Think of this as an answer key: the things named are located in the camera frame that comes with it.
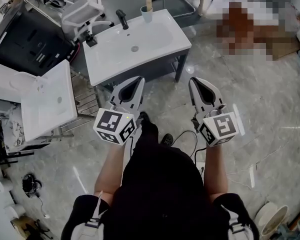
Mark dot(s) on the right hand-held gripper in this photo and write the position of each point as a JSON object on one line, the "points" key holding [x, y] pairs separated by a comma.
{"points": [[220, 129]]}

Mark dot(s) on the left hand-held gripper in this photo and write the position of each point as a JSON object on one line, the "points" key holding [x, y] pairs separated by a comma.
{"points": [[112, 126]]}

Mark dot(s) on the pale white cup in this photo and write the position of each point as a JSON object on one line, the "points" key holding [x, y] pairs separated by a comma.
{"points": [[147, 15]]}

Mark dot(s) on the person's right forearm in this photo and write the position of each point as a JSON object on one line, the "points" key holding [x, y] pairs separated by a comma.
{"points": [[216, 171]]}

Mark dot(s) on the person's left forearm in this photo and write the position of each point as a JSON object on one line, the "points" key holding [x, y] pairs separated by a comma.
{"points": [[110, 171]]}

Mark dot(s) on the person's black shoe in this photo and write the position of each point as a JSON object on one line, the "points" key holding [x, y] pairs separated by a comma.
{"points": [[167, 139], [144, 116]]}

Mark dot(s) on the wooden slat pallet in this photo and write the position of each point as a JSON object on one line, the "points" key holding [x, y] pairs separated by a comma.
{"points": [[86, 96]]}

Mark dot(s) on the white sink basin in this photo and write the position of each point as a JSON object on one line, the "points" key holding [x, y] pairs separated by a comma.
{"points": [[107, 59]]}

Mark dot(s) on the dark grey sink stand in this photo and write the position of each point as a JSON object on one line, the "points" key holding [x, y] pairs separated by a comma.
{"points": [[181, 64]]}

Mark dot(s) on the small black stand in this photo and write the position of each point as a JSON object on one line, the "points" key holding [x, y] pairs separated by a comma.
{"points": [[92, 42]]}

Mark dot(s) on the black faucet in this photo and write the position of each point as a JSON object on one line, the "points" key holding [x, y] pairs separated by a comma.
{"points": [[123, 20]]}

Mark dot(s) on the small white square basin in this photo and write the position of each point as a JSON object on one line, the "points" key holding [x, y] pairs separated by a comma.
{"points": [[47, 109]]}

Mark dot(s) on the white mesh office chair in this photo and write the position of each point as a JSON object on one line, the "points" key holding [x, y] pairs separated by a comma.
{"points": [[82, 11]]}

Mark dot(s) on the person's black clothing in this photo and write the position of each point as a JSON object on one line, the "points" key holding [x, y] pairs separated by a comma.
{"points": [[160, 196]]}

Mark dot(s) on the black machine cabinet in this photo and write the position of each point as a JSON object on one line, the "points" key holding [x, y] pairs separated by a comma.
{"points": [[27, 41]]}

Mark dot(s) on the marble pattern slab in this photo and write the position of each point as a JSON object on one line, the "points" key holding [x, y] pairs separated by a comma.
{"points": [[13, 131]]}

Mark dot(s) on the white ceramic fixture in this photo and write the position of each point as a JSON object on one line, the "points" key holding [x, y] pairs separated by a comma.
{"points": [[5, 84]]}

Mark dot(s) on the beige bucket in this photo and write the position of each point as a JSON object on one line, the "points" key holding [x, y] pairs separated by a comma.
{"points": [[272, 219]]}

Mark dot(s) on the white cylinder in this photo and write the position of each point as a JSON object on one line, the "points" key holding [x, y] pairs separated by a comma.
{"points": [[3, 184]]}

